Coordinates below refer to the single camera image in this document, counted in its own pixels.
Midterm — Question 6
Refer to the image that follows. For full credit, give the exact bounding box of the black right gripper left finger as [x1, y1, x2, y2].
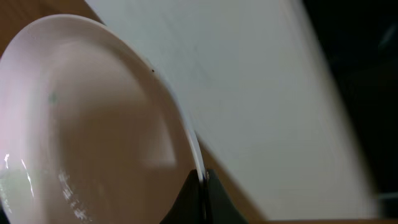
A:
[160, 170, 205, 224]

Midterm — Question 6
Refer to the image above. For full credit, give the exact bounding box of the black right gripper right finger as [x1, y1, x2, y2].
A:
[205, 169, 248, 224]

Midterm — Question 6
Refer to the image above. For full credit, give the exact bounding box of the pale pink plate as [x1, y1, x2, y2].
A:
[1, 14, 205, 223]

